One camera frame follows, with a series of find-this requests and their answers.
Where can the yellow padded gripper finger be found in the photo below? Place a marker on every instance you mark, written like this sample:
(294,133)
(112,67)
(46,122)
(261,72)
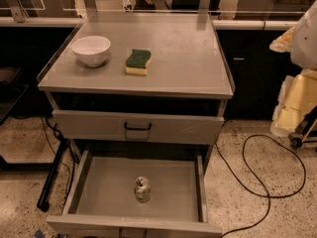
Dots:
(296,99)
(283,43)

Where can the silver 7up soda can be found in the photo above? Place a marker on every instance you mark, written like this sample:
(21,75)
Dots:
(142,189)

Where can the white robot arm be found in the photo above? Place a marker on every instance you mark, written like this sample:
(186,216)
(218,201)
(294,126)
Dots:
(303,50)

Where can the grey metal drawer cabinet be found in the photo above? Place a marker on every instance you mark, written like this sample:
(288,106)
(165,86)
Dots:
(188,76)

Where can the open grey lower drawer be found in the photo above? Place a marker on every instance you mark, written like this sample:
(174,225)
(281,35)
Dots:
(125,197)

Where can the closed grey upper drawer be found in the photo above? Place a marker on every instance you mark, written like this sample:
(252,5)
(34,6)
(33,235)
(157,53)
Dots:
(116,126)

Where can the black caster wheel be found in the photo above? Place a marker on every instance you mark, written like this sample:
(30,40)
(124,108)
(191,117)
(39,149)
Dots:
(295,142)

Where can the green and yellow sponge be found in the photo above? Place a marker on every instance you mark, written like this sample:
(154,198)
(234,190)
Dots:
(138,62)

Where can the clear plastic water bottle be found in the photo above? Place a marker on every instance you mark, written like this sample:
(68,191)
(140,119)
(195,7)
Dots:
(127,5)

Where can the white ceramic bowl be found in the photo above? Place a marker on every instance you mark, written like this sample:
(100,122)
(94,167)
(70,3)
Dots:
(92,50)

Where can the black stand leg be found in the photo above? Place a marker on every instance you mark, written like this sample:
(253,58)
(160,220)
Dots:
(43,202)

